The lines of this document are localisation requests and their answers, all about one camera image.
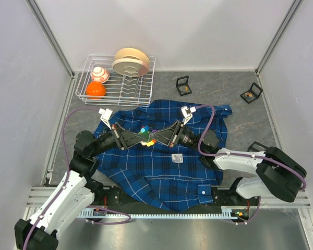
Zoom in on beige plate rear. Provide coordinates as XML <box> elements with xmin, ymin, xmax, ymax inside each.
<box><xmin>114</xmin><ymin>47</ymin><xmax>150</xmax><ymax>65</ymax></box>

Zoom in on black display box centre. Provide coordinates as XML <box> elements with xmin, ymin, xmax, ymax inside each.
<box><xmin>176</xmin><ymin>76</ymin><xmax>192</xmax><ymax>96</ymax></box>

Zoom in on black display box far right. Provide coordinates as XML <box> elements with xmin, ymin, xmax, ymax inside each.
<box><xmin>240</xmin><ymin>82</ymin><xmax>263</xmax><ymax>104</ymax></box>

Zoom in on beige plate front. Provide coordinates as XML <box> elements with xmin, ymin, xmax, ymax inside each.
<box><xmin>112</xmin><ymin>58</ymin><xmax>150</xmax><ymax>78</ymax></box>

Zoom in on white shirt label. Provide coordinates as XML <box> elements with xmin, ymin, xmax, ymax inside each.
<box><xmin>171</xmin><ymin>154</ymin><xmax>184</xmax><ymax>164</ymax></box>

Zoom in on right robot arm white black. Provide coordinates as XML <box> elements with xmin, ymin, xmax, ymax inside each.
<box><xmin>150</xmin><ymin>121</ymin><xmax>307</xmax><ymax>205</ymax></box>

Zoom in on black display box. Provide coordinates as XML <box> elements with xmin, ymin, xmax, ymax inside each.
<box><xmin>176</xmin><ymin>76</ymin><xmax>192</xmax><ymax>96</ymax></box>
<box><xmin>240</xmin><ymin>82</ymin><xmax>263</xmax><ymax>104</ymax></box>
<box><xmin>247</xmin><ymin>141</ymin><xmax>268</xmax><ymax>152</ymax></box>

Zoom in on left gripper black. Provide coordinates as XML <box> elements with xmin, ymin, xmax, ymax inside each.
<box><xmin>91</xmin><ymin>122</ymin><xmax>146</xmax><ymax>157</ymax></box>

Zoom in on beige plate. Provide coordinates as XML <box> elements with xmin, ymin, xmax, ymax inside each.
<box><xmin>114</xmin><ymin>47</ymin><xmax>150</xmax><ymax>65</ymax></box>
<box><xmin>112</xmin><ymin>58</ymin><xmax>150</xmax><ymax>78</ymax></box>

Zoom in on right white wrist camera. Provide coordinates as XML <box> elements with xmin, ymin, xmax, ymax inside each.
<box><xmin>181</xmin><ymin>106</ymin><xmax>196</xmax><ymax>125</ymax></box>

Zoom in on white wire dish rack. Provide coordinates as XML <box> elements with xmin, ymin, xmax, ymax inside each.
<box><xmin>75</xmin><ymin>54</ymin><xmax>156</xmax><ymax>107</ymax></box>

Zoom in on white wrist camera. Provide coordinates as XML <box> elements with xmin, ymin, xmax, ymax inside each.
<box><xmin>98</xmin><ymin>108</ymin><xmax>113</xmax><ymax>129</ymax></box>
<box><xmin>181</xmin><ymin>106</ymin><xmax>196</xmax><ymax>125</ymax></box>

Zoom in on grey slotted cable duct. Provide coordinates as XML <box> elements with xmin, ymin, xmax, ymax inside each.
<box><xmin>77</xmin><ymin>207</ymin><xmax>237</xmax><ymax>220</ymax></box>

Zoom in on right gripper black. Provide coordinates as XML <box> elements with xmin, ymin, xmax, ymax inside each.
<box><xmin>148</xmin><ymin>120</ymin><xmax>203</xmax><ymax>154</ymax></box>

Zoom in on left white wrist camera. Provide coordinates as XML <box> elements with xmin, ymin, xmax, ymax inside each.
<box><xmin>98</xmin><ymin>108</ymin><xmax>113</xmax><ymax>129</ymax></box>

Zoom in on black display box near right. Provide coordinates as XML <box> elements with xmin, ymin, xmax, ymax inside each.
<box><xmin>247</xmin><ymin>141</ymin><xmax>268</xmax><ymax>152</ymax></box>

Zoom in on blue plaid shirt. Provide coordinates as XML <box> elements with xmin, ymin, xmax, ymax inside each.
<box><xmin>98</xmin><ymin>99</ymin><xmax>223</xmax><ymax>212</ymax></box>

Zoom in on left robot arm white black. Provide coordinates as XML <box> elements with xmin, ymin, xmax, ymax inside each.
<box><xmin>14</xmin><ymin>124</ymin><xmax>144</xmax><ymax>249</ymax></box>

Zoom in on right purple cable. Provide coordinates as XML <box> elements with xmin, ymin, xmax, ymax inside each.
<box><xmin>190</xmin><ymin>104</ymin><xmax>308</xmax><ymax>226</ymax></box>

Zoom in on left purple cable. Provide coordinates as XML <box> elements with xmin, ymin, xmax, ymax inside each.
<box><xmin>22</xmin><ymin>107</ymin><xmax>132</xmax><ymax>250</ymax></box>

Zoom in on round orange picture brooch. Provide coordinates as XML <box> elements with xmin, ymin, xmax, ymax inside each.
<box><xmin>180</xmin><ymin>86</ymin><xmax>188</xmax><ymax>92</ymax></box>

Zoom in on purple cable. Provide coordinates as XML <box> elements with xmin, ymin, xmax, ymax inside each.
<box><xmin>190</xmin><ymin>104</ymin><xmax>308</xmax><ymax>226</ymax></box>
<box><xmin>22</xmin><ymin>107</ymin><xmax>132</xmax><ymax>250</ymax></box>

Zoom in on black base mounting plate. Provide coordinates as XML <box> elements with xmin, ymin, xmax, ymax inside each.
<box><xmin>88</xmin><ymin>185</ymin><xmax>261</xmax><ymax>215</ymax></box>

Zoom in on white orange patterned bowl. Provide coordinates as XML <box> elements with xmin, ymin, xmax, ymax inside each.
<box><xmin>91</xmin><ymin>66</ymin><xmax>110</xmax><ymax>84</ymax></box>

